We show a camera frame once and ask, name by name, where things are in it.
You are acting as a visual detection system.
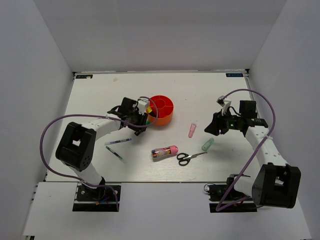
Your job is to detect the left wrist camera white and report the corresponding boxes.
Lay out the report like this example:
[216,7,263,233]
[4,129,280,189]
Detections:
[137,96,150,115]

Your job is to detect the blue pen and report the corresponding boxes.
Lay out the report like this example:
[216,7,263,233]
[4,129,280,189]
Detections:
[104,138,132,146]

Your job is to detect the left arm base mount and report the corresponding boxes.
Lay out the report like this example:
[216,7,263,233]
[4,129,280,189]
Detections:
[72,184,121,213]

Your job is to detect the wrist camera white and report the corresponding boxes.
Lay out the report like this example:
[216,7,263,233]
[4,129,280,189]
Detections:
[216,96,232,116]
[137,96,150,115]

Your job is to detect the green pen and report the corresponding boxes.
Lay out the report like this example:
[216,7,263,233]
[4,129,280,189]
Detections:
[105,146,127,164]

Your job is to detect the left blue label sticker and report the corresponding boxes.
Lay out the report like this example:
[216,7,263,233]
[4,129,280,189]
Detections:
[75,74,93,79]

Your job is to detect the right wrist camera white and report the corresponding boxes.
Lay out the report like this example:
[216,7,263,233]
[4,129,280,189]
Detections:
[216,96,232,116]

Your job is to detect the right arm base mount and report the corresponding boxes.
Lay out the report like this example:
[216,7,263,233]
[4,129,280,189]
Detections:
[203,174,258,214]

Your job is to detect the green black highlighter marker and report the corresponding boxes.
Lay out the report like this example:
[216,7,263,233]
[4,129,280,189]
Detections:
[146,106,159,125]

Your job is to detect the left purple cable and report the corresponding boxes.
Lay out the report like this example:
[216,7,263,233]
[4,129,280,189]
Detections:
[40,96,159,212]

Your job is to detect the pink capped eraser bottle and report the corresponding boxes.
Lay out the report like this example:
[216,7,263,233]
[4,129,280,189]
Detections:
[151,145,179,162]

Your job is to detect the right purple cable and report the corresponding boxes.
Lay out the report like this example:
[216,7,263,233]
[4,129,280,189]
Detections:
[215,89,276,212]

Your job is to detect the orange round organizer container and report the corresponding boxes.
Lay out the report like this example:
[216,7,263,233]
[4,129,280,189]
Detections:
[150,95,174,126]

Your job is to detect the green correction tape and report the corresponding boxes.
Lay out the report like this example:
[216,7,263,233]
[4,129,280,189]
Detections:
[201,137,215,152]

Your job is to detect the right blue label sticker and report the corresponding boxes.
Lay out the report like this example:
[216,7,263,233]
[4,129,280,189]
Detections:
[225,73,244,78]

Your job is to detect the blue label sticker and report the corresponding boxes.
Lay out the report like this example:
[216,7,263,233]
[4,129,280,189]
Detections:
[75,74,93,79]
[225,73,244,78]

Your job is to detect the purple cable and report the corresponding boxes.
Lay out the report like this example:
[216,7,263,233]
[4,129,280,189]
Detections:
[215,89,276,212]
[40,96,159,212]

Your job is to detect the pink correction tape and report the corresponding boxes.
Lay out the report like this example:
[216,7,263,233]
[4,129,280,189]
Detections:
[188,123,197,138]

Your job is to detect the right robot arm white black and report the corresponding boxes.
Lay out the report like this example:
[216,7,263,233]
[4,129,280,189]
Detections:
[204,98,301,211]

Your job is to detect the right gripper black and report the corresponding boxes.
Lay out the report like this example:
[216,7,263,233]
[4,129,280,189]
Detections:
[204,107,243,136]

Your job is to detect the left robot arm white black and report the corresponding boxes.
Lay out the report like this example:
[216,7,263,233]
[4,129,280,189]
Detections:
[55,96,151,200]

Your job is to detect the black handled scissors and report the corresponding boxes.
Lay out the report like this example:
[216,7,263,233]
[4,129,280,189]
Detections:
[176,151,207,167]

